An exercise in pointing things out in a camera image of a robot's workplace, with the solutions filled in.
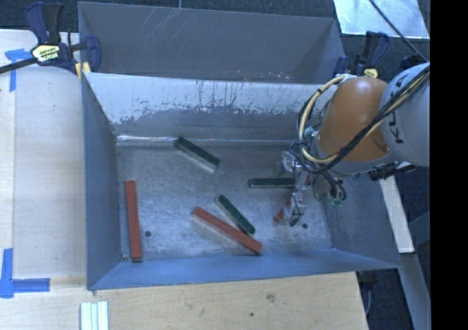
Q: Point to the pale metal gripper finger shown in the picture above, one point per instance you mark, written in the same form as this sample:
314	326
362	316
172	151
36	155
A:
301	208
294	201

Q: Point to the red-brown flat block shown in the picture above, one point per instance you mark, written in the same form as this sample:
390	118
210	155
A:
281	213
226	230
134	220

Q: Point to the dark green flat block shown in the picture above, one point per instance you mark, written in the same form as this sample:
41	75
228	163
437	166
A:
235	216
197	154
272	183

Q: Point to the grey metal bin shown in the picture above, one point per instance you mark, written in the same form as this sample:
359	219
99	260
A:
204	47

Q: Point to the pale wood board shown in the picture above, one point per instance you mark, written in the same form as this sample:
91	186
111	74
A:
49	175

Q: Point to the black cylinder on white bracket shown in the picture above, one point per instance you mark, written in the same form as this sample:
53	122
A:
387	171

